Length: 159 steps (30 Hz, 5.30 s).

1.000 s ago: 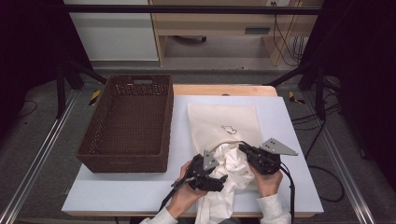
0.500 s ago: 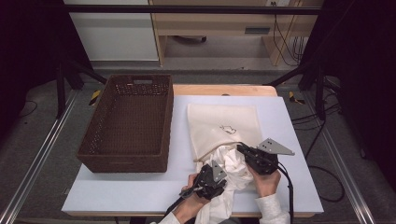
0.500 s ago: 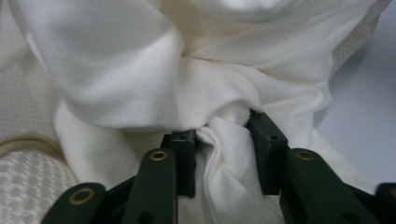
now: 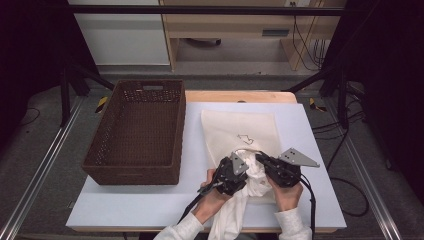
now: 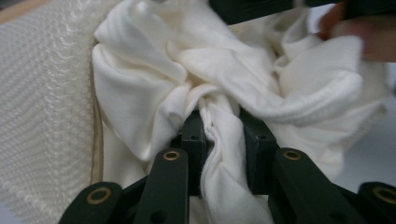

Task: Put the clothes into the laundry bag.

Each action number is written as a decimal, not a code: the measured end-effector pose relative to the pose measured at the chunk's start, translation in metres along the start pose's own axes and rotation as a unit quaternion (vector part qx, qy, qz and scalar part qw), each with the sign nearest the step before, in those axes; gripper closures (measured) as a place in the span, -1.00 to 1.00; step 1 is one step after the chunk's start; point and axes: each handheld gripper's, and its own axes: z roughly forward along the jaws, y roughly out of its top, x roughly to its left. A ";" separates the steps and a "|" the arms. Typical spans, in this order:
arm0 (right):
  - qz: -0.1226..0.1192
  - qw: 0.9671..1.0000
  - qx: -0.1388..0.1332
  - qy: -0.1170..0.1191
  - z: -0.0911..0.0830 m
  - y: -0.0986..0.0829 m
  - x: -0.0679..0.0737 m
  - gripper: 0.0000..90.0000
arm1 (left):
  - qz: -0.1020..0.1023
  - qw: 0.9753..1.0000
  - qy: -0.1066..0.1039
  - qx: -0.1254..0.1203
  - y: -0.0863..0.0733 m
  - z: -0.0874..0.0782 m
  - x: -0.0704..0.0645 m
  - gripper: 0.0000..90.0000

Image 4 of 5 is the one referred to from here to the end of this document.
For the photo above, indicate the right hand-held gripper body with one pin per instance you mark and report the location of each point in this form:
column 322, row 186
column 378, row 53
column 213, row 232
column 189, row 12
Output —
column 283, row 171

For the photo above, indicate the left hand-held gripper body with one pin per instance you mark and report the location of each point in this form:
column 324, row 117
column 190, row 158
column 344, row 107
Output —
column 230, row 176

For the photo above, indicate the white garment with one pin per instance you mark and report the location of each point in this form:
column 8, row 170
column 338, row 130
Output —
column 233, row 213

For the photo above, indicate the brown woven basket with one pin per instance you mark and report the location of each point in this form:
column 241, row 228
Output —
column 140, row 133

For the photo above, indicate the person's right hand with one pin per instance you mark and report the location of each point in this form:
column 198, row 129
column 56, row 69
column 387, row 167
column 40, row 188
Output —
column 288, row 198

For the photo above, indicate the person's left hand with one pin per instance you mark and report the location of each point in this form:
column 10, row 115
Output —
column 208, row 205

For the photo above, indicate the yellow black tape strip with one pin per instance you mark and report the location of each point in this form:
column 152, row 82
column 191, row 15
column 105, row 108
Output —
column 315, row 105
column 101, row 104

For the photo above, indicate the white table board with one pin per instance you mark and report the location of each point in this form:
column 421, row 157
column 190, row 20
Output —
column 140, row 206

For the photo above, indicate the black metal stand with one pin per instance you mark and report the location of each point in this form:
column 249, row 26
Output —
column 66, row 93
column 341, row 96

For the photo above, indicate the light wooden desk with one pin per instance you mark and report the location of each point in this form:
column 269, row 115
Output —
column 233, row 25

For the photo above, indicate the black curtain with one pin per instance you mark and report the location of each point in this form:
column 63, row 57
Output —
column 390, row 66
column 30, row 50

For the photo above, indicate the white cabinet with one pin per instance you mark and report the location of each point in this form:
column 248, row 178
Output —
column 123, row 36

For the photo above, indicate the aluminium rail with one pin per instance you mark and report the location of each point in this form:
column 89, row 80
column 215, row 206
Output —
column 36, row 166
column 366, row 173

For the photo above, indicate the black horizontal frame bar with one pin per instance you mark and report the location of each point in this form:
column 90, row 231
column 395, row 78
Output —
column 200, row 10

